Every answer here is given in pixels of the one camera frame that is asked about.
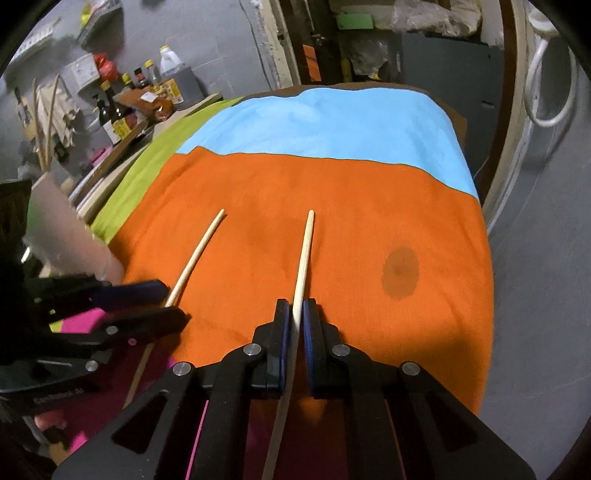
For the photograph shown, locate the wooden chopstick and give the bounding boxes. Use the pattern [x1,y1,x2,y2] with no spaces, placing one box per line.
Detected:
[262,210,315,480]
[122,209,226,408]

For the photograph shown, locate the translucent white plastic cup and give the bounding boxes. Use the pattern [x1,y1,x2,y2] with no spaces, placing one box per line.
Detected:
[23,172,124,285]

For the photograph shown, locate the wooden chopstick on cloth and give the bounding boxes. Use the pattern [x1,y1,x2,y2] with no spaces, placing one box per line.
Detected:
[122,209,226,408]

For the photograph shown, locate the multicolour striped cloth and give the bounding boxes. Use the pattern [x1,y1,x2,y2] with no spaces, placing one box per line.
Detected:
[90,86,494,411]

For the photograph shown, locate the dark soy sauce bottle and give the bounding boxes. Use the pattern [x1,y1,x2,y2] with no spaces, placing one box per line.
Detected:
[93,95,121,146]

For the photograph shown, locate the clear plastic jug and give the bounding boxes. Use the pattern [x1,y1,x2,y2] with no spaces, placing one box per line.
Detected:
[159,45,185,76]

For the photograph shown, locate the grey cabinet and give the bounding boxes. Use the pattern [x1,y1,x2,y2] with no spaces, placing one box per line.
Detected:
[402,33,504,170]

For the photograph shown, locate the green box on shelf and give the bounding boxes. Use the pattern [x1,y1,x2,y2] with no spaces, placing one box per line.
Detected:
[335,13,374,30]

